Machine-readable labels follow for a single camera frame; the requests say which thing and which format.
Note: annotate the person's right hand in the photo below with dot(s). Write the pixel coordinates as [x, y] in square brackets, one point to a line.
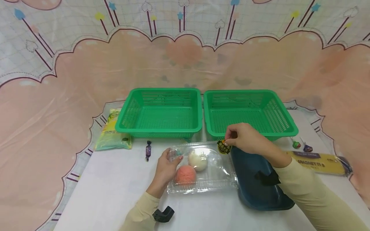
[248, 141]

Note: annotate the person's left hand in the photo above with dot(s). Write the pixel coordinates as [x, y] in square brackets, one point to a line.
[165, 170]

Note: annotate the person's left fingers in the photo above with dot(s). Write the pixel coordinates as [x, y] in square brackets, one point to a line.
[167, 153]

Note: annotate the person's right index finger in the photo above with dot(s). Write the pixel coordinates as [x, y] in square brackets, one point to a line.
[229, 131]

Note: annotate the person's right thumb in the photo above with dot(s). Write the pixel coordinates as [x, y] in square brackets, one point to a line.
[229, 143]

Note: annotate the person's left thumb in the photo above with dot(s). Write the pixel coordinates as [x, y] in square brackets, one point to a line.
[177, 158]

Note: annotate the black yellow round sticker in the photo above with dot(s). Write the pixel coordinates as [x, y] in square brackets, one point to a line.
[224, 149]

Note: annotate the clear plastic clamshell box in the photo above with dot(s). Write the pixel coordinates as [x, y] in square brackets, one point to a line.
[215, 173]

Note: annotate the person's right forearm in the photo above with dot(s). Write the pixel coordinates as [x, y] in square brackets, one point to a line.
[312, 195]

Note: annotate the person's left forearm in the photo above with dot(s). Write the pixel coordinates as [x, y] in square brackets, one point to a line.
[141, 211]

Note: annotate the pink round pastry ball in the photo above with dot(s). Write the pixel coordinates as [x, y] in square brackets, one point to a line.
[185, 175]

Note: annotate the purple wrapped candy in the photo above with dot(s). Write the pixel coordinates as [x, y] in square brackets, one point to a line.
[148, 150]

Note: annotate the white round pastry ball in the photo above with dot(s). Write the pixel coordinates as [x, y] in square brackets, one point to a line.
[198, 160]

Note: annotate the green plastic basket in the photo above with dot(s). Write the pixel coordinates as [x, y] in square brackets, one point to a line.
[260, 109]
[162, 123]

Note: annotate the black wrist band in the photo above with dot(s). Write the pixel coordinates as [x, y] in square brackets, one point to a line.
[267, 178]
[163, 214]

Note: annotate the dark blue tray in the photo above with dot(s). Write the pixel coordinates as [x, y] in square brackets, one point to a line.
[251, 192]

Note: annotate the yellow green snack packet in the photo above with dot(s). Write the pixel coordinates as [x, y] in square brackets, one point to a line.
[111, 134]

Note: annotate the green lollipop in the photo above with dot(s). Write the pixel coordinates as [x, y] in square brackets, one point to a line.
[296, 144]

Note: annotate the purple lollipop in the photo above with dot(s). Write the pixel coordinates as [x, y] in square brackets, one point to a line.
[307, 148]

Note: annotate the yellow spaghetti packet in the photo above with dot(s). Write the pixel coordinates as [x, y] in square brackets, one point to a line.
[321, 164]

